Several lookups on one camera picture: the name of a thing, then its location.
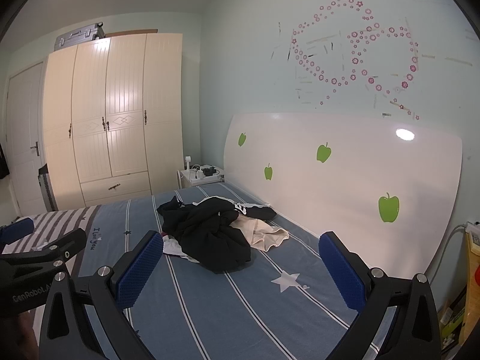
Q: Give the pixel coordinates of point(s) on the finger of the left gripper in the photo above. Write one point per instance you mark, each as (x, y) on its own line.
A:
(63, 248)
(15, 231)

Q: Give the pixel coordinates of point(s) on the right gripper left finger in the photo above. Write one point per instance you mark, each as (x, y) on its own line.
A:
(115, 289)

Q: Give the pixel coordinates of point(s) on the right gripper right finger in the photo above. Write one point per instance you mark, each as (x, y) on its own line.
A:
(368, 296)

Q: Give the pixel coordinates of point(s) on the black clothes pile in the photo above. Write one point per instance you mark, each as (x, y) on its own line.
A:
(204, 230)

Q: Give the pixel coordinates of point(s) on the white red garment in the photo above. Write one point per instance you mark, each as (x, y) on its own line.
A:
(171, 247)

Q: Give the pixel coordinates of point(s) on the folded black drying rack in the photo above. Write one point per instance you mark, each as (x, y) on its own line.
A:
(46, 189)

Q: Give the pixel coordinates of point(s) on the striped star bed sheet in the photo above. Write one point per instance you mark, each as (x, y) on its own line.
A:
(283, 304)

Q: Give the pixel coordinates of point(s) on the white headboard apple stickers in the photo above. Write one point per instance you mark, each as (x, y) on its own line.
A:
(387, 189)

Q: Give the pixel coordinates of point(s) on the yellow cardboard box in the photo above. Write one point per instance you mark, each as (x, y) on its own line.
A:
(458, 320)

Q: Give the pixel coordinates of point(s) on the beige garment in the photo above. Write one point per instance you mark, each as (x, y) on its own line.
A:
(259, 234)

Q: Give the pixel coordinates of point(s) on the white bedside table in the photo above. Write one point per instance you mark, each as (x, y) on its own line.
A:
(199, 175)

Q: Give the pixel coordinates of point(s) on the white room door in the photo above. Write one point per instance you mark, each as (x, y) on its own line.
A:
(23, 142)

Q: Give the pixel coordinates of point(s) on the cream four-door wardrobe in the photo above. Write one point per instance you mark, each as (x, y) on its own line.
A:
(112, 118)

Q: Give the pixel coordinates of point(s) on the grey suitcase on wardrobe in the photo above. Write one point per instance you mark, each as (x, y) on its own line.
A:
(89, 32)

